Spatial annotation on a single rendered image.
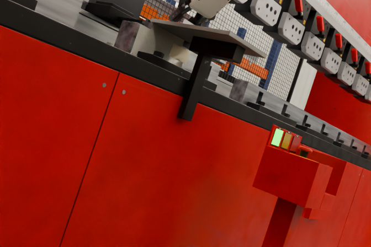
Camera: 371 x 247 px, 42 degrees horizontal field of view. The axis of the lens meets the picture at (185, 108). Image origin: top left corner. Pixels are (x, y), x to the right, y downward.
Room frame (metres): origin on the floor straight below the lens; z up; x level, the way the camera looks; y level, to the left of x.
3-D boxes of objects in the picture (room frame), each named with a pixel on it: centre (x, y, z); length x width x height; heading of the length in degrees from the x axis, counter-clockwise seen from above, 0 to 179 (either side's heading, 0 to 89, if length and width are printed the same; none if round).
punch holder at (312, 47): (1.93, -0.38, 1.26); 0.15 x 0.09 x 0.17; 140
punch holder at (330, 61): (2.08, -0.51, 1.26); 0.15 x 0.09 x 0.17; 140
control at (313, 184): (1.35, -0.37, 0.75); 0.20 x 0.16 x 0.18; 142
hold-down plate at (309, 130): (2.07, -0.57, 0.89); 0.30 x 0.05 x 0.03; 140
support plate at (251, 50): (1.24, 0.00, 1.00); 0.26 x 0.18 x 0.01; 50
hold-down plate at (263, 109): (1.76, -0.31, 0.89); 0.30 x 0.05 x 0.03; 140
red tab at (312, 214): (2.02, -0.66, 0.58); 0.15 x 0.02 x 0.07; 140
